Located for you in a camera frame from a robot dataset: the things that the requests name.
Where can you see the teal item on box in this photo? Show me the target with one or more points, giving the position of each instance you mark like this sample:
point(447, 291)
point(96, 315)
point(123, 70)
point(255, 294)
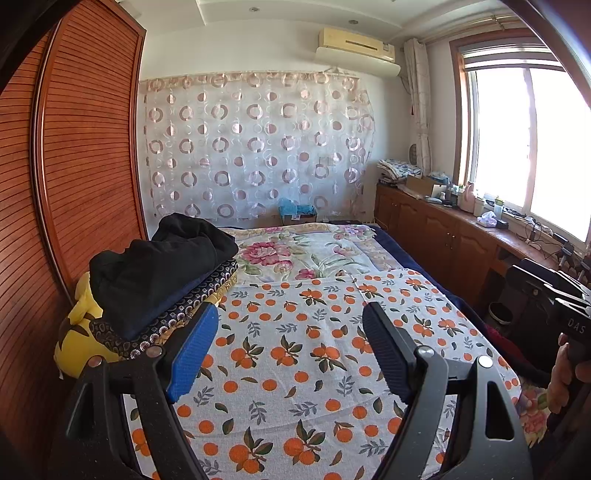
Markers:
point(298, 212)

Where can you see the small black tripod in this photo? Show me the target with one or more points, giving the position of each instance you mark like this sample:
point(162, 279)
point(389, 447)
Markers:
point(570, 256)

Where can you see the low wooden cabinet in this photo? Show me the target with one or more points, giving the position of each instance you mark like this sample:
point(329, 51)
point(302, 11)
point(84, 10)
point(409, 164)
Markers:
point(438, 235)

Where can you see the floral blanket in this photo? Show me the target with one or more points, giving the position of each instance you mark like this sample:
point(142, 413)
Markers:
point(300, 254)

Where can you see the open cardboard box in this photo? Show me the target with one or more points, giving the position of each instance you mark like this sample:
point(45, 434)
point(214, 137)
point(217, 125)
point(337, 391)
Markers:
point(422, 187)

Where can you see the sheer circle-patterned curtain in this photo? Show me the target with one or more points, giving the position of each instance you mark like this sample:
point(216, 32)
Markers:
point(258, 152)

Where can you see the wooden-framed window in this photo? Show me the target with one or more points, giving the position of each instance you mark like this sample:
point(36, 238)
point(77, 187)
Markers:
point(498, 138)

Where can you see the dark trash bin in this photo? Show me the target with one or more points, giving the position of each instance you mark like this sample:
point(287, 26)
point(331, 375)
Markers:
point(501, 314)

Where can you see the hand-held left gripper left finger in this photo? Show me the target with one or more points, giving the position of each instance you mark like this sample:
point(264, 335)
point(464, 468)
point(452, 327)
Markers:
point(191, 355)

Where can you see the black t-shirt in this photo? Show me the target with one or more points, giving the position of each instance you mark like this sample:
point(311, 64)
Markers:
point(152, 277)

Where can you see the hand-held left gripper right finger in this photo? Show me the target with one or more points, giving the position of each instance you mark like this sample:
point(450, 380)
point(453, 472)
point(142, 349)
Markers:
point(388, 355)

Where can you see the folded patterned cloth stack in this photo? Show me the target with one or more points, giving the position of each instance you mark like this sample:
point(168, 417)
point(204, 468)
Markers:
point(397, 168)

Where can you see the small black box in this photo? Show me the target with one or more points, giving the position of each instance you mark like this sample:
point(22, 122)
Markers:
point(501, 225)

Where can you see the navy medallion-patterned cloth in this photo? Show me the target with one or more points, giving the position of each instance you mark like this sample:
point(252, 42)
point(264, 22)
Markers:
point(175, 315)

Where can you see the green-capped bottle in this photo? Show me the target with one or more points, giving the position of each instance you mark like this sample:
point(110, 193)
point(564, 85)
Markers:
point(498, 207)

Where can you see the dark red cloth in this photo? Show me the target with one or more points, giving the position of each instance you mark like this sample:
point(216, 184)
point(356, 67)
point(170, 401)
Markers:
point(505, 337)

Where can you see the floral cloth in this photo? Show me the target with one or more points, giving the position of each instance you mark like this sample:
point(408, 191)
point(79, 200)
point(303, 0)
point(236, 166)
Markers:
point(535, 410)

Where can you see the cream air conditioner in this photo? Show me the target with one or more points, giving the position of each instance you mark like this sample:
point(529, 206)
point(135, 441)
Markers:
point(355, 50)

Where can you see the yellow sunflower-patterned cloth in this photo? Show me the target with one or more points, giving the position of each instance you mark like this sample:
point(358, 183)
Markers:
point(222, 291)

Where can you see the person's right hand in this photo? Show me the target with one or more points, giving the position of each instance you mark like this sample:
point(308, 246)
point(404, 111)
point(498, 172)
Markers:
point(559, 383)

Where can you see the pink bottle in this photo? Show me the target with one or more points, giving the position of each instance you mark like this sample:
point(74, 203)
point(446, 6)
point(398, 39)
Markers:
point(467, 198)

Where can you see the white window curtain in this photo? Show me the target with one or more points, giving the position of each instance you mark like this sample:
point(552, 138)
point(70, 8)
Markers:
point(418, 106)

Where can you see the orange-print bed sheet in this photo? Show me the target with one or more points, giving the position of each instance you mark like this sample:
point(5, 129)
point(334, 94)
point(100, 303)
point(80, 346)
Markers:
point(300, 392)

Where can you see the pale plastic bag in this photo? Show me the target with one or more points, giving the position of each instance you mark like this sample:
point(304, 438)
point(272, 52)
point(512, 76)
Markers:
point(486, 220)

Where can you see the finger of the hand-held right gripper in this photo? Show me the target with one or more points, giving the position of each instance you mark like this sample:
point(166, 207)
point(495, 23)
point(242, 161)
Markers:
point(526, 281)
point(570, 290)

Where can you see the navy fleece garment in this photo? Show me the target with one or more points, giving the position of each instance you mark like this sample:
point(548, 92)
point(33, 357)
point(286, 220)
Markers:
point(184, 295)

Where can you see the yellow plush toy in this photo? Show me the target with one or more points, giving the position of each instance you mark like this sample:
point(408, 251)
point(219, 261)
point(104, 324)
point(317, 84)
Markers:
point(78, 341)

